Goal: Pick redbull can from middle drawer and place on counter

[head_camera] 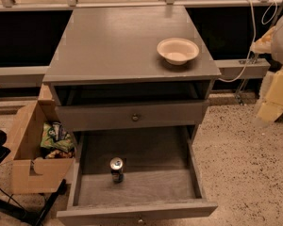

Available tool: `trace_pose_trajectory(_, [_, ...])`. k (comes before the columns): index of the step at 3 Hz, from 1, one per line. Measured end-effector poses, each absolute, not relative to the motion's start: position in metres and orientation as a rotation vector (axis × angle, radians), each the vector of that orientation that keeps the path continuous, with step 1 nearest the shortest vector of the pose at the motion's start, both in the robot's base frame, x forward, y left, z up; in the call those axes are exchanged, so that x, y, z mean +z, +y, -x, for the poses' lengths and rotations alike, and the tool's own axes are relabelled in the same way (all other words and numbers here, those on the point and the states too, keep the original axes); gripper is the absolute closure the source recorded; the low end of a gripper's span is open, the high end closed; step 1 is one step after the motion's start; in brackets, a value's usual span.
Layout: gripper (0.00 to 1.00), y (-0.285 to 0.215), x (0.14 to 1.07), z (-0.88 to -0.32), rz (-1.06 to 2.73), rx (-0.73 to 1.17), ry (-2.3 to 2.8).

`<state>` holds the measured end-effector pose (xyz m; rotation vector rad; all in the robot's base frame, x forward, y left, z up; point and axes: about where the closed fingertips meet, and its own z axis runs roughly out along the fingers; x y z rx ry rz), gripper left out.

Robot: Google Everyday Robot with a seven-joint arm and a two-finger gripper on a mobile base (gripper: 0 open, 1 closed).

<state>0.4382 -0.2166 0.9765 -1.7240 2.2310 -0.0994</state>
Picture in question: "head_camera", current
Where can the dark snack bag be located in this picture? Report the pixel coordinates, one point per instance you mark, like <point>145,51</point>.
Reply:
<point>58,154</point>

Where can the redbull can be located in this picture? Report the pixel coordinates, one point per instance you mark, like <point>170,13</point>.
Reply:
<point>117,169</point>

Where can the green snack bag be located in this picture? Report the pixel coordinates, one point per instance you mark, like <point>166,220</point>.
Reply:
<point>54,136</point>

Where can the cardboard box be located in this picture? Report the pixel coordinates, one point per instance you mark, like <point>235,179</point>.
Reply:
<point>31,173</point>

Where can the grey drawer cabinet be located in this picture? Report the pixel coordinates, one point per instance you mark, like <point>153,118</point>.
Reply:
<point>110,57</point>

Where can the open grey middle drawer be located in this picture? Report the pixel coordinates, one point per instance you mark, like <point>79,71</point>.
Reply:
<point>161,178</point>

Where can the metal pole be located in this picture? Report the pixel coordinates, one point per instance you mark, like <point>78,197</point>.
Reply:
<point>276,21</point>

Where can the white paper bowl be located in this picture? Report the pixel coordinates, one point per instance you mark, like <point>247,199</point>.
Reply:
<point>178,51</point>

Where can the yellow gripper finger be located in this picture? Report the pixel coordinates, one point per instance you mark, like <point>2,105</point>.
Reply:
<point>264,45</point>
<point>269,106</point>

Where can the closed grey top drawer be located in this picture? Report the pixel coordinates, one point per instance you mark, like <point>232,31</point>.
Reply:
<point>129,115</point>

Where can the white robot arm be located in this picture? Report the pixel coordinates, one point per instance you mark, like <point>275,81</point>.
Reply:
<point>271,94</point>

